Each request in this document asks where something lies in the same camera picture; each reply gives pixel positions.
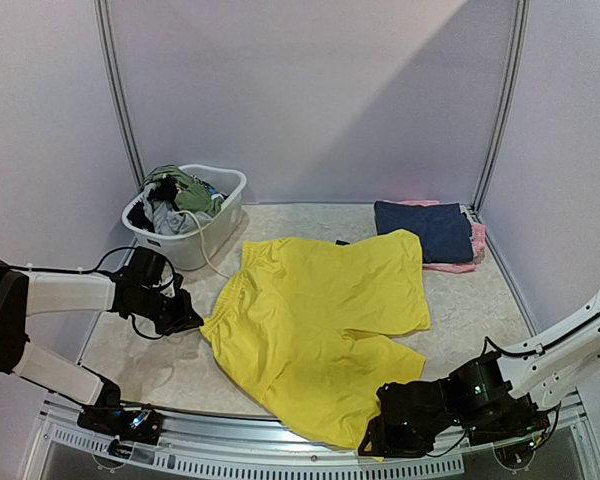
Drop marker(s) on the left aluminium frame post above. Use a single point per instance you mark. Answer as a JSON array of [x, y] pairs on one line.
[[116, 88]]

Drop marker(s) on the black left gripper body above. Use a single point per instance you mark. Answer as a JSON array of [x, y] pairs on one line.
[[166, 314]]

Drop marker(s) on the aluminium front rail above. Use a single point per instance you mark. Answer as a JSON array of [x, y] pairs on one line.
[[198, 446]]

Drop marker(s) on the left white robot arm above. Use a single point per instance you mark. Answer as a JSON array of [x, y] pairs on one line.
[[146, 286]]

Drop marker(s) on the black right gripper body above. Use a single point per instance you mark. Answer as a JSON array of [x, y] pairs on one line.
[[389, 423]]

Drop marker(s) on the green garment in basket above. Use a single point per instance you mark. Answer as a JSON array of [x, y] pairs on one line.
[[184, 192]]

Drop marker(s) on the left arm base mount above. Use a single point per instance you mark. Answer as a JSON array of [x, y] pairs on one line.
[[142, 425]]

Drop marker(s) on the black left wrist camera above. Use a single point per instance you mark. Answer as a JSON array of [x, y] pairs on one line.
[[146, 266]]

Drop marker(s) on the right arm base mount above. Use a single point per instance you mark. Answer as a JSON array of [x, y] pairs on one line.
[[521, 420]]

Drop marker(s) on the folded pink garment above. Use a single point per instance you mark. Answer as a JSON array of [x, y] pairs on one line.
[[477, 242]]

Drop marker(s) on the folded navy blue garment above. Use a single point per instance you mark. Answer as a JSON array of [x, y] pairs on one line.
[[444, 231]]

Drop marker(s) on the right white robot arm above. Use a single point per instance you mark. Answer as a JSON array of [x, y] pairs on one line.
[[504, 394]]

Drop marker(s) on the black garment in basket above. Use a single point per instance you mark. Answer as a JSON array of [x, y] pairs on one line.
[[162, 191]]

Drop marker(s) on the yellow shorts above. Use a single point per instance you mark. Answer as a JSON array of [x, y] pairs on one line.
[[310, 329]]

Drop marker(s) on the right aluminium frame post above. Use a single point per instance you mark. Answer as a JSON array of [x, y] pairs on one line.
[[511, 70]]

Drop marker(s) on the white plastic laundry basket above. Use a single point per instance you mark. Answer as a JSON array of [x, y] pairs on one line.
[[193, 250]]

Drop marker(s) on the aluminium frame post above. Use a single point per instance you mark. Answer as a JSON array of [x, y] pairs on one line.
[[116, 88], [511, 70]]

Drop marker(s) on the grey garment in basket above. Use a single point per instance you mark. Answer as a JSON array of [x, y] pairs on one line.
[[169, 222]]

